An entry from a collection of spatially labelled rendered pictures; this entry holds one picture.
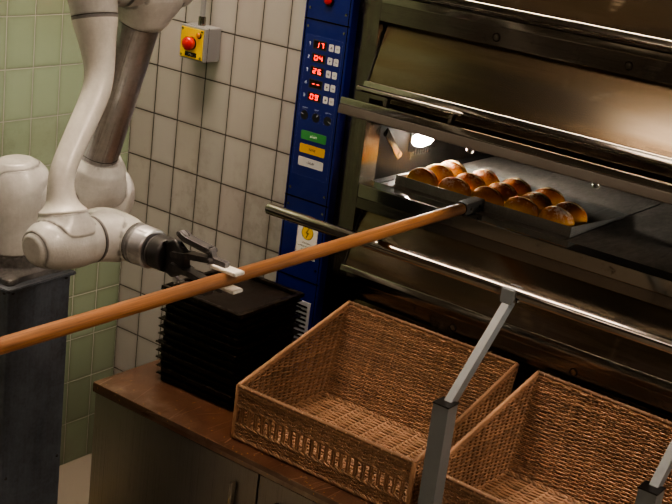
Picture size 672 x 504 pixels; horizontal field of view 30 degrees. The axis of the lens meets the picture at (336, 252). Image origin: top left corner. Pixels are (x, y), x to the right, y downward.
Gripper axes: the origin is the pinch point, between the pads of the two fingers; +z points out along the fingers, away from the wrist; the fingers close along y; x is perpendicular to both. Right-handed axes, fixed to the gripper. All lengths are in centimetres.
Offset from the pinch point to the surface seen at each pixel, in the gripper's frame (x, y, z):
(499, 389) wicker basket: -80, 39, 26
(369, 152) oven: -95, -7, -33
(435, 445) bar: -31, 34, 37
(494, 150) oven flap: -77, -21, 15
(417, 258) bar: -54, 3, 12
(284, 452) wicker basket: -42, 59, -11
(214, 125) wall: -92, -2, -87
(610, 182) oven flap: -76, -22, 46
